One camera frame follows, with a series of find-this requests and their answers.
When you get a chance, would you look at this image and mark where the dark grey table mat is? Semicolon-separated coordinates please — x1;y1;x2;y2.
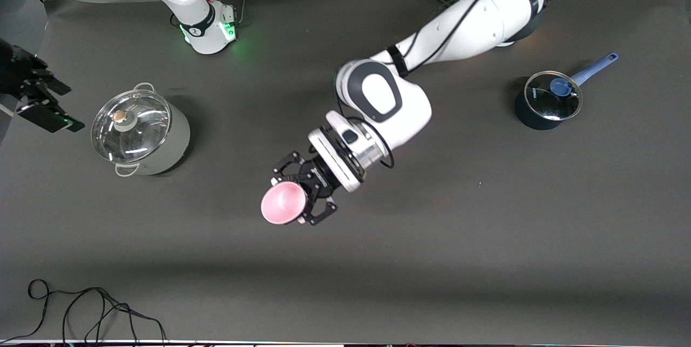
0;0;691;343

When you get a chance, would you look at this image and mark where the glass lid with grey knob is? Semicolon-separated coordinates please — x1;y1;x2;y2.
91;90;172;164

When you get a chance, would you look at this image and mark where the pink plastic cup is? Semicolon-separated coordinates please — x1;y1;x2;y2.
261;181;306;226

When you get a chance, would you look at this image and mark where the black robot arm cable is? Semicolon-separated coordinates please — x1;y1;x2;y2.
336;0;581;171

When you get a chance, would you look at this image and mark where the glass lid with blue knob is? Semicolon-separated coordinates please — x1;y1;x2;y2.
524;71;584;122

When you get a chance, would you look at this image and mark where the thin black loose cable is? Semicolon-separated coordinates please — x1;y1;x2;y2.
0;279;168;345

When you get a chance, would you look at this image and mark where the dark blue saucepan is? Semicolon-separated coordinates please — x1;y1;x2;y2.
514;52;619;131

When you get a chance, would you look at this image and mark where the pale green two-handled pot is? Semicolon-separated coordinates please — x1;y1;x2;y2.
91;83;191;178

